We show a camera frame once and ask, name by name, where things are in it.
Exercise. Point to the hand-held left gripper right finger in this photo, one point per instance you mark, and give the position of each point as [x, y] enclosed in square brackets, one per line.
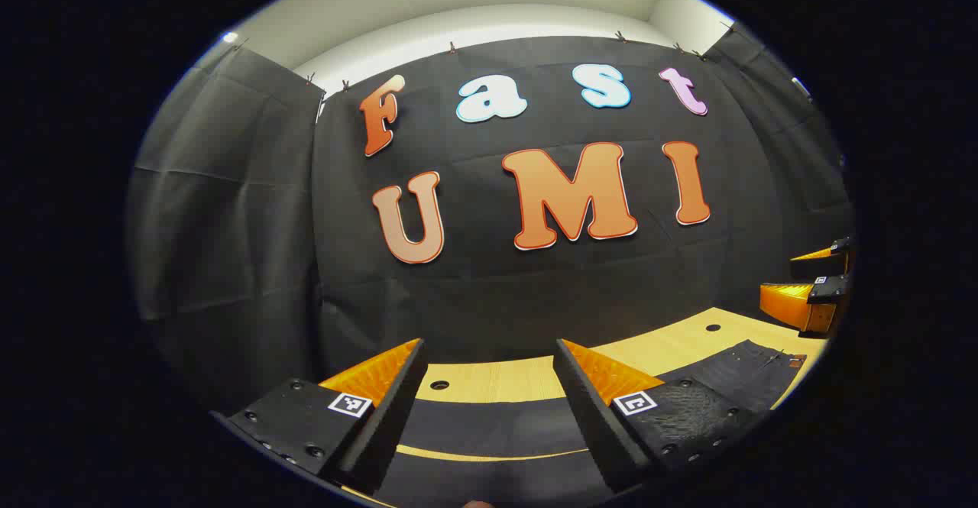
[603, 439]

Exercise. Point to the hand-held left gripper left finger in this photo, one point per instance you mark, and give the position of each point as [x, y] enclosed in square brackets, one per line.
[382, 424]

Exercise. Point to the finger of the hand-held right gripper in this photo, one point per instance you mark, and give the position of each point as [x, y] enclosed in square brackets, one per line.
[829, 290]
[817, 266]

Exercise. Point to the dark grey jeans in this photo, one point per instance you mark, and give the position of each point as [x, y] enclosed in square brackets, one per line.
[497, 424]

